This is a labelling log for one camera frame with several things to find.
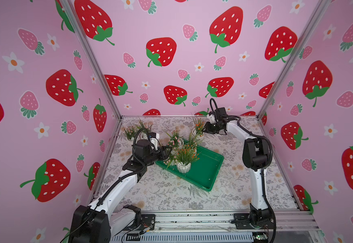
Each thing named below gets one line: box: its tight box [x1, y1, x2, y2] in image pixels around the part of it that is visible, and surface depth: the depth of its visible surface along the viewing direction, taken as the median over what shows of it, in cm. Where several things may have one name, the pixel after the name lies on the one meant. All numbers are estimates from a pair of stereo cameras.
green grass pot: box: [174, 143, 200, 174], surface depth 88 cm
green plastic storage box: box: [155, 144, 225, 192], surface depth 92 cm
